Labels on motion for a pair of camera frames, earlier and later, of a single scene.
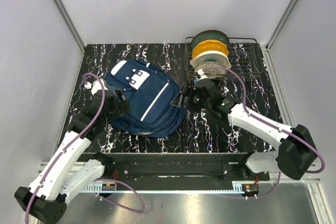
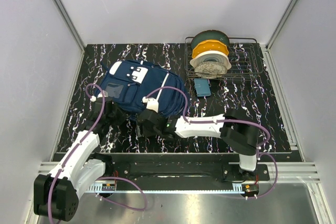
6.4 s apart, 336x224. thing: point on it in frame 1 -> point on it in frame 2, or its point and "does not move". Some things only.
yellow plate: [209, 45] does not move
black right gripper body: [196, 102] -> [146, 131]
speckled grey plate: [212, 72] does not move
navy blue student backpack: [149, 90] does not move
